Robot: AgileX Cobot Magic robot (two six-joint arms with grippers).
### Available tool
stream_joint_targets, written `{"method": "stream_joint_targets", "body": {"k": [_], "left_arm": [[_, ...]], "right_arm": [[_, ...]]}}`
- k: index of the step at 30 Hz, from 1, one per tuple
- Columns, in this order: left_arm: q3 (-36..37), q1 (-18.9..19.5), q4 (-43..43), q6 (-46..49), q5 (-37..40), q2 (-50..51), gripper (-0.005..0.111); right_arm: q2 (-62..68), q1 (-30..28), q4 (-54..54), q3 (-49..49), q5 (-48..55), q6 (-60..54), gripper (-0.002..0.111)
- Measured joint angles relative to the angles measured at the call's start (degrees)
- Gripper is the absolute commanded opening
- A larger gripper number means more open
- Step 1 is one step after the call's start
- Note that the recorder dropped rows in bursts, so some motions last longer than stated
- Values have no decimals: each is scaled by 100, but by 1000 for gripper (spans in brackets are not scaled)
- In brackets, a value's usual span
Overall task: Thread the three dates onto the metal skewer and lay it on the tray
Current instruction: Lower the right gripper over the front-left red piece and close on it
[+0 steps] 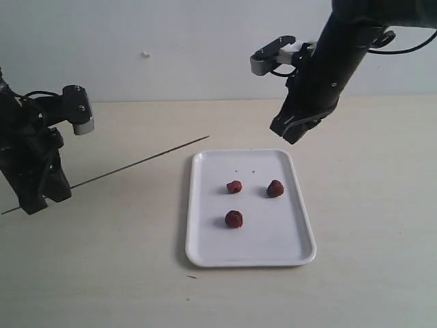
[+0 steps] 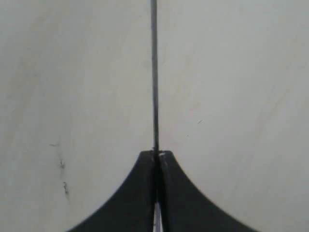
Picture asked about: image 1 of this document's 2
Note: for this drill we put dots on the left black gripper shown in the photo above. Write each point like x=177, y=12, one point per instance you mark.
x=30, y=159

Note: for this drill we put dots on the dark red fruit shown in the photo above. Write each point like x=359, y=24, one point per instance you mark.
x=275, y=189

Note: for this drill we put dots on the left black Piper robot arm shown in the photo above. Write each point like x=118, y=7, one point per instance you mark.
x=30, y=158

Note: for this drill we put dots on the white rectangular plastic tray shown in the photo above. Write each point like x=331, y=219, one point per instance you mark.
x=276, y=231

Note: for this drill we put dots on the thin metal skewer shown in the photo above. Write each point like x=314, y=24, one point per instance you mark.
x=92, y=163

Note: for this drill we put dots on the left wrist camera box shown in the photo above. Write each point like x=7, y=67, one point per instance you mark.
x=77, y=109

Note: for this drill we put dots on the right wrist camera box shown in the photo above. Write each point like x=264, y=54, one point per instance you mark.
x=285, y=50

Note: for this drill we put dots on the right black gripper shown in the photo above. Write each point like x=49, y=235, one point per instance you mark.
x=318, y=84

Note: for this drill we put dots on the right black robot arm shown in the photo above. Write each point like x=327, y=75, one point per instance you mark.
x=381, y=15

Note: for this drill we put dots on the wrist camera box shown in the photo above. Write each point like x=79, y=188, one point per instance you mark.
x=77, y=109
x=285, y=50

